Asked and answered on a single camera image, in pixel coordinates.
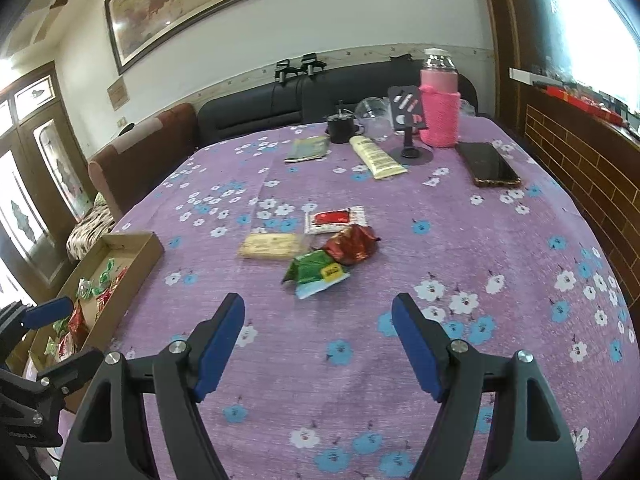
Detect zebra pattern blanket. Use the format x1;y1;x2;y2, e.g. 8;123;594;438
66;204;116;261

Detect red white snack packet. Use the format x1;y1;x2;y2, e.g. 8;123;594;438
55;301;89;362

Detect pink sleeved bottle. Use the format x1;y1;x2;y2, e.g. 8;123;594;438
419;48;460;148

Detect brown armchair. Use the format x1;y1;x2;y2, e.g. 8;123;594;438
88;103;198;221

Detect clear plastic cup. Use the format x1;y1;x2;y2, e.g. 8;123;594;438
355;96;393;142

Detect black grippers on sofa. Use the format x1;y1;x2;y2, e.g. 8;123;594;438
274;52;326;86

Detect green white snack packet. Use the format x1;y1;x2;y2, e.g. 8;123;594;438
76;258;115;300

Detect small black cup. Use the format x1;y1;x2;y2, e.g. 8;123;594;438
326;101;356;144

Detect cream tube package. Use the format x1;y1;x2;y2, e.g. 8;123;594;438
349;136;408;180

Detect dark red foil snack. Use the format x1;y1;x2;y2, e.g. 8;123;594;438
322;224;381;266

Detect green crinkled snack packet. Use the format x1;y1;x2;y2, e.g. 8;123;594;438
281;249;350;300

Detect purple floral tablecloth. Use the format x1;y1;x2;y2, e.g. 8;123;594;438
107;118;639;479

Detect black leather sofa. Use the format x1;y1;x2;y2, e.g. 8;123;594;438
196;56;478;149

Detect black phone stand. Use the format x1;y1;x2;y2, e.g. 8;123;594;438
387;86;433;166

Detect clear green snack packet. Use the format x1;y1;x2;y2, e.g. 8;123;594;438
44;316;75;362

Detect green booklet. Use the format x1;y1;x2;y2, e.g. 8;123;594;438
284;136;329;164

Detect beige wafer snack packet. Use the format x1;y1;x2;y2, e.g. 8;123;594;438
238;233;309;260

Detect black smartphone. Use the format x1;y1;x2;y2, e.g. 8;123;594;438
456;142;521;188

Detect shallow cardboard box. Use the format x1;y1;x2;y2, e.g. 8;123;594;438
8;231;166;413

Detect red ketchup sachet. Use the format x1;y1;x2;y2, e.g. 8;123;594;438
305;206;368;235

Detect wooden glass door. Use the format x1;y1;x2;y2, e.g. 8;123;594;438
1;62;96;301

